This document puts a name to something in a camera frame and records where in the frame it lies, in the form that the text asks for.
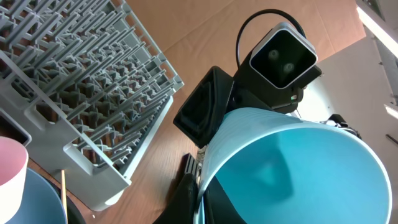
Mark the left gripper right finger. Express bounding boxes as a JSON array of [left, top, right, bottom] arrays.
[[205, 177, 246, 224]]

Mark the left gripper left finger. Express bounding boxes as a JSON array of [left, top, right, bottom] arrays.
[[154, 174, 198, 224]]

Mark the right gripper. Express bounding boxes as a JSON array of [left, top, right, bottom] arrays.
[[173, 54, 322, 148]]

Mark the light blue cup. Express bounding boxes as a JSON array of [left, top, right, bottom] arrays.
[[194, 108, 392, 223]]

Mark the pink cup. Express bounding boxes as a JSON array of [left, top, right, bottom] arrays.
[[1, 137, 29, 224]]

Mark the grey dishwasher rack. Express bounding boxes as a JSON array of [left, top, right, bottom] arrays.
[[1, 0, 183, 211]]

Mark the round black serving tray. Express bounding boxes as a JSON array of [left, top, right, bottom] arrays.
[[46, 179, 86, 224]]

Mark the wooden chopstick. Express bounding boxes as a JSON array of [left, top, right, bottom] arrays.
[[60, 170, 68, 223]]

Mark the dark blue plate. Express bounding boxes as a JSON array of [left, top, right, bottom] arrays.
[[6, 168, 67, 224]]

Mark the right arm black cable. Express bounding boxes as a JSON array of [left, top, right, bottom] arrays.
[[235, 8, 307, 70]]

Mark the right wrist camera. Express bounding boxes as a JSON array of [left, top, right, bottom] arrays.
[[249, 22, 318, 89]]

